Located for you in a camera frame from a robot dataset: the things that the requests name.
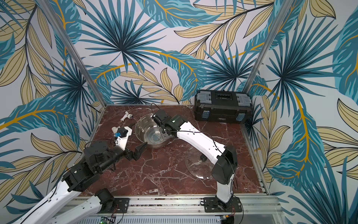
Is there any white pipe tee fitting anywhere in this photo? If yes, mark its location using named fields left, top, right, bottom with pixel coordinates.
left=112, top=127, right=118, bottom=134

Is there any white pipe fitting far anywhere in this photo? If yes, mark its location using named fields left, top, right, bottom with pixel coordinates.
left=120, top=111, right=133, bottom=122

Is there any glass pot lid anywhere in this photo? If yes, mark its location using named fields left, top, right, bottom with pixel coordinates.
left=185, top=146, right=222, bottom=180

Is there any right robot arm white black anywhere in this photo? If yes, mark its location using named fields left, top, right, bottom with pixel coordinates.
left=151, top=109, right=238, bottom=211

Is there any aluminium corner post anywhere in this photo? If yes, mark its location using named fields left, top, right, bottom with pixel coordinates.
left=38, top=0, right=107, bottom=107
left=243, top=0, right=293, bottom=94

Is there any black plastic toolbox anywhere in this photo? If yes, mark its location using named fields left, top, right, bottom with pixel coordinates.
left=194, top=90, right=253, bottom=124

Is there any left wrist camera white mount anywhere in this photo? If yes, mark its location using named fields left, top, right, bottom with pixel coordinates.
left=113, top=126, right=132, bottom=151

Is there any right aluminium corner post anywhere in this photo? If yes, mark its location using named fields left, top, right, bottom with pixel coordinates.
left=243, top=0, right=293, bottom=94

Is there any stainless steel pot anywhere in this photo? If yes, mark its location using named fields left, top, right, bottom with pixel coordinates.
left=134, top=113, right=174, bottom=149

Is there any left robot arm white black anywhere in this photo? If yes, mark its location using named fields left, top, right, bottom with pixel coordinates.
left=15, top=140, right=147, bottom=224

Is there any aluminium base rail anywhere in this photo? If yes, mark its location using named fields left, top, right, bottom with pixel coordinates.
left=80, top=193, right=287, bottom=224

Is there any left aluminium corner post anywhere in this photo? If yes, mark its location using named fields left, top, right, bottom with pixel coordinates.
left=38, top=0, right=107, bottom=107

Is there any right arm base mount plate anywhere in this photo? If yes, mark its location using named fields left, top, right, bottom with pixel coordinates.
left=200, top=196, right=243, bottom=213

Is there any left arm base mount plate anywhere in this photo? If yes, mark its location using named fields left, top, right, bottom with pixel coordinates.
left=113, top=197, right=130, bottom=214

